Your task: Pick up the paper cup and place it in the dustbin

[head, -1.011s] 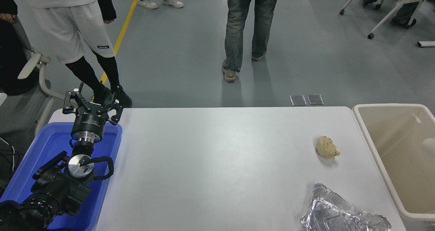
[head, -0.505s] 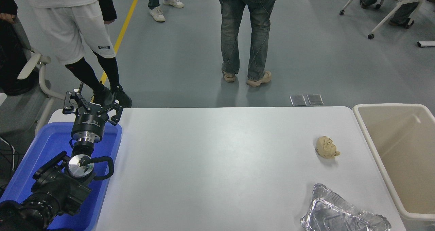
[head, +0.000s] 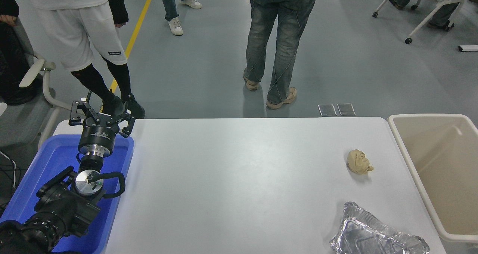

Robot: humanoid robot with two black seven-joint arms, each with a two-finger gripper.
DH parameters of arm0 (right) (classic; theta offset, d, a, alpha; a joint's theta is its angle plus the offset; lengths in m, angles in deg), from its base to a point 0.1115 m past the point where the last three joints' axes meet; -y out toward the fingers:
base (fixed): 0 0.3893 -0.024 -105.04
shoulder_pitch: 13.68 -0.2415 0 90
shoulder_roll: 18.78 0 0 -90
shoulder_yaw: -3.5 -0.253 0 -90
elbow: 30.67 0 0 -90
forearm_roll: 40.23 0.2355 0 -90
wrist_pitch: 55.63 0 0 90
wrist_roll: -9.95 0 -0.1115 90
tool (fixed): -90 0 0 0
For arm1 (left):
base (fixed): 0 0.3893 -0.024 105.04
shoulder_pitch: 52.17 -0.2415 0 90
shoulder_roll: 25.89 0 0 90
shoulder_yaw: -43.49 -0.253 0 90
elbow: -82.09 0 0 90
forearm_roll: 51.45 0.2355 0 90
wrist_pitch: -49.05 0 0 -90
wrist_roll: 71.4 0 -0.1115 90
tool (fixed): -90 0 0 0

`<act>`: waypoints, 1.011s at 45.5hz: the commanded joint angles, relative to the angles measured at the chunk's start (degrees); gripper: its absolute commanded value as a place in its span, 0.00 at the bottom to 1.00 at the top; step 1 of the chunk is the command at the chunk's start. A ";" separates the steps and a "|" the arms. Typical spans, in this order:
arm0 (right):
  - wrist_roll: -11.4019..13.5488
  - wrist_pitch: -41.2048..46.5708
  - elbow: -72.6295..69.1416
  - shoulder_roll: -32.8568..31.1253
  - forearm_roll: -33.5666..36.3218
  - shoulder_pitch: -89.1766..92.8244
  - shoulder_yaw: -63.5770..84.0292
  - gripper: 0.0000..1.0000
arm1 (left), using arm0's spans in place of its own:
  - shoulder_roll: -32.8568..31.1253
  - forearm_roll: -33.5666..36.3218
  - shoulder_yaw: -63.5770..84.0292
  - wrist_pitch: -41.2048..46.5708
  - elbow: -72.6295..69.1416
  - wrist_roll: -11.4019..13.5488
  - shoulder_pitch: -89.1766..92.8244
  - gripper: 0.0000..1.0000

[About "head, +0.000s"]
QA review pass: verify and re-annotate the silver floor plate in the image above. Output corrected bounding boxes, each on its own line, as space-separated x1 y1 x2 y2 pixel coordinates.
318 104 337 117
337 103 356 116

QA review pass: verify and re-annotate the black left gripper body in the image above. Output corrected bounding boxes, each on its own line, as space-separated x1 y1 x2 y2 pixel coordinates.
78 119 118 149

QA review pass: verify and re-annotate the grey office chair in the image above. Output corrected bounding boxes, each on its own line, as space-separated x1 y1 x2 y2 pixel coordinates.
0 17 81 155

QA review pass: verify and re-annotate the large pale bin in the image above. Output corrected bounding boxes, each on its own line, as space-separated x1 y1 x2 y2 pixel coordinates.
387 114 478 243

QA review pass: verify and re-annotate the crumpled tan paper ball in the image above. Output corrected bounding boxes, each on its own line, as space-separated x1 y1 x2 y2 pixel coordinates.
347 149 374 175

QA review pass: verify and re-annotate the blue plastic tray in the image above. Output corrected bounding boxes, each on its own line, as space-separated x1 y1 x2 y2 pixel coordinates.
0 134 134 254

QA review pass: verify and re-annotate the white wheeled chair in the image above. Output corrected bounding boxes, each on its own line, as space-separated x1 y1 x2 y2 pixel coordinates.
372 0 473 44

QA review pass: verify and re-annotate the crumpled silver foil tray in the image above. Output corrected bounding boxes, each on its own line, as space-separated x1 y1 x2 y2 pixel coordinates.
330 202 431 254

